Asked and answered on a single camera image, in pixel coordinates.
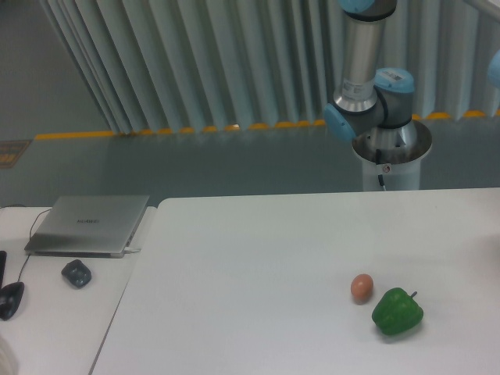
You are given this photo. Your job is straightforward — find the brown egg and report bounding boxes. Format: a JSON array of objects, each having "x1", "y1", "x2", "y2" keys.
[{"x1": 350, "y1": 273, "x2": 373, "y2": 304}]

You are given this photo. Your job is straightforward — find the black device at left edge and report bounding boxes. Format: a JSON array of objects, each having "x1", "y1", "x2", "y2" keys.
[{"x1": 0, "y1": 250, "x2": 7, "y2": 288}]

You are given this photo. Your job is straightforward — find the green bell pepper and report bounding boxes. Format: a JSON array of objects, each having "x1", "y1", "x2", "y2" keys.
[{"x1": 371, "y1": 287, "x2": 424, "y2": 336}]

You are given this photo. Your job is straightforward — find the pleated grey curtain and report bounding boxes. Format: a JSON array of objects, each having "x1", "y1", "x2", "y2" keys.
[{"x1": 41, "y1": 1, "x2": 499, "y2": 134}]

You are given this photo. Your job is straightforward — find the black laptop power cable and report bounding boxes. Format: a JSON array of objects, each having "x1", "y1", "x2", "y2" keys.
[{"x1": 15, "y1": 207, "x2": 52, "y2": 283}]

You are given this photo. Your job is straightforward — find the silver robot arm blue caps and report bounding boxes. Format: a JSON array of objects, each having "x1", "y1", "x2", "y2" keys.
[{"x1": 324, "y1": 1, "x2": 499, "y2": 165}]

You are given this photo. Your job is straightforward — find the white cylindrical robot pedestal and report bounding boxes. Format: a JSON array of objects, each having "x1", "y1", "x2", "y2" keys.
[{"x1": 352, "y1": 120, "x2": 432, "y2": 191}]

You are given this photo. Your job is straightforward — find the silver closed laptop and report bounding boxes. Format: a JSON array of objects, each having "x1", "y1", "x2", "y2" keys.
[{"x1": 24, "y1": 195, "x2": 149, "y2": 258}]

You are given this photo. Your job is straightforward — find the black computer mouse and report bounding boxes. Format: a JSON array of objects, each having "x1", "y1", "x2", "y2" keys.
[{"x1": 1, "y1": 281, "x2": 25, "y2": 321}]

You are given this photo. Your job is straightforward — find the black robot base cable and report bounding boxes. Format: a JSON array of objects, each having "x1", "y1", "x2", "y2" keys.
[{"x1": 375, "y1": 148, "x2": 388, "y2": 192}]

